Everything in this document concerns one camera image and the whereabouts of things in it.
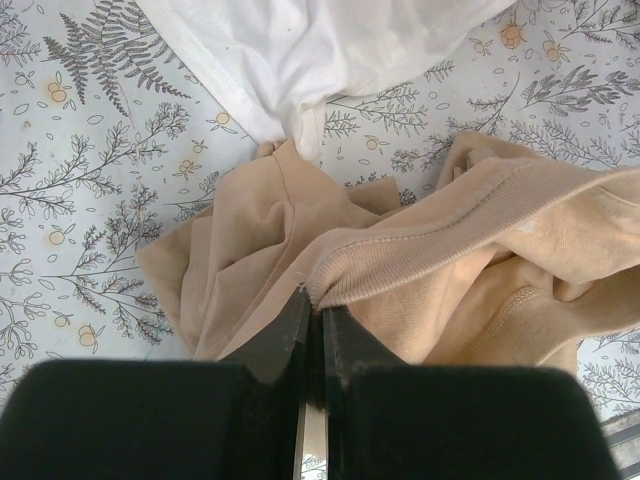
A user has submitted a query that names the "beige t shirt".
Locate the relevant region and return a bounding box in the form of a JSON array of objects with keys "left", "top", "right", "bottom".
[{"left": 137, "top": 132, "right": 639, "bottom": 372}]

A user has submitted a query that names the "metal rail base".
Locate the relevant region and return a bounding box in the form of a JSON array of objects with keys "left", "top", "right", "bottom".
[{"left": 602, "top": 411, "right": 640, "bottom": 480}]

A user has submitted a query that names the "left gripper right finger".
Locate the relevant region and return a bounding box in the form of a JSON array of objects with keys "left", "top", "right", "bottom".
[{"left": 322, "top": 307, "right": 619, "bottom": 479}]

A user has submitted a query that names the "white printed t shirt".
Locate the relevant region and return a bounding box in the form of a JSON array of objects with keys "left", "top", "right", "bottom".
[{"left": 139, "top": 1, "right": 506, "bottom": 160}]

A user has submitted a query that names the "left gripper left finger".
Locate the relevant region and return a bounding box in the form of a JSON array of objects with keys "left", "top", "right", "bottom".
[{"left": 1, "top": 290, "right": 310, "bottom": 479}]

